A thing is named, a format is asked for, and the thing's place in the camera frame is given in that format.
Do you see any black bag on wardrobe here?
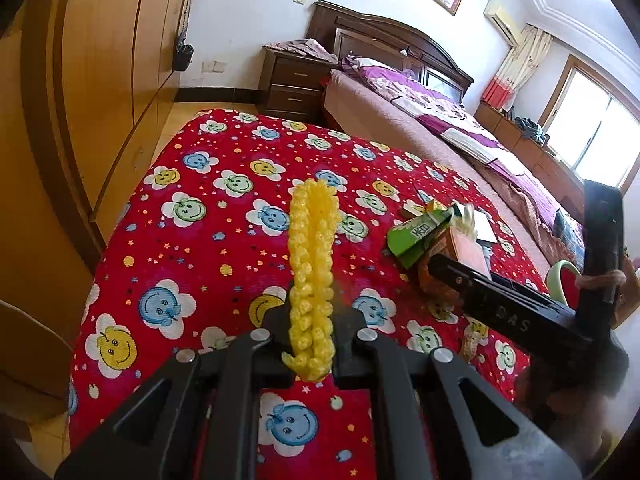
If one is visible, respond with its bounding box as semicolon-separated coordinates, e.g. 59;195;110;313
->
172;30;194;73

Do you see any blue plaid pillow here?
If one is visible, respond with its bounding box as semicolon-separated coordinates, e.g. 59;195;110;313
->
552;208;585;271

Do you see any red green trash bin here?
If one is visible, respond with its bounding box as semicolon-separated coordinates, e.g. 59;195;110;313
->
544;260;580;310

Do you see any wooden bed with mattress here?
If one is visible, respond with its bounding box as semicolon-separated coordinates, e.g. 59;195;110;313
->
307;0;585;266

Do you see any window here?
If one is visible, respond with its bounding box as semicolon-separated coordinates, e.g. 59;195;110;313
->
539;54;639;192

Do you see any right hand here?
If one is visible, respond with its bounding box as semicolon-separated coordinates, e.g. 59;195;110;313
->
612;256;640;328

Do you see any peanut shell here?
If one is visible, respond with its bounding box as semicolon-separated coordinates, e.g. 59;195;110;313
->
459;333;482;363

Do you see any white tissue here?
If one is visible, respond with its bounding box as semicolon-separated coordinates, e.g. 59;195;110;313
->
450;203;476;240

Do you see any purple floral quilt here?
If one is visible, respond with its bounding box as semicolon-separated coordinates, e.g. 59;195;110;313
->
341;54;568;234

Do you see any red smiley flower blanket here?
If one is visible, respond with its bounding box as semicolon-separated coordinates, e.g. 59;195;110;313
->
68;108;542;448

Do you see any white blue cardboard box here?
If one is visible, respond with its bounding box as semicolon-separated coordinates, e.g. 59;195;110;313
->
473;210;498;246

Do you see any red white curtain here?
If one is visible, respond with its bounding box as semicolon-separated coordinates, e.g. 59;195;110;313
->
482;24;553;112

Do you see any orange cardboard box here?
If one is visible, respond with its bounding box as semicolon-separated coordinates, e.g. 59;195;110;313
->
418;226;491;304

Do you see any dark wooden nightstand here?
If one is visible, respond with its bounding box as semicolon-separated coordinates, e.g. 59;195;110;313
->
256;47;334;124

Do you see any long wooden window cabinet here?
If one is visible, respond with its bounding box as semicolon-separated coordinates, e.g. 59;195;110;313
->
474;102;585;222

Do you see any green carton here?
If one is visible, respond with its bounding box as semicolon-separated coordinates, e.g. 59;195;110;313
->
386;206;454;269

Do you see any wooden wardrobe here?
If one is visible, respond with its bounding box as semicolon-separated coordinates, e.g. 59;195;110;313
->
1;0;189;424

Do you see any wall air conditioner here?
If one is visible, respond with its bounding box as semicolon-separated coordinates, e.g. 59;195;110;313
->
484;0;522;48

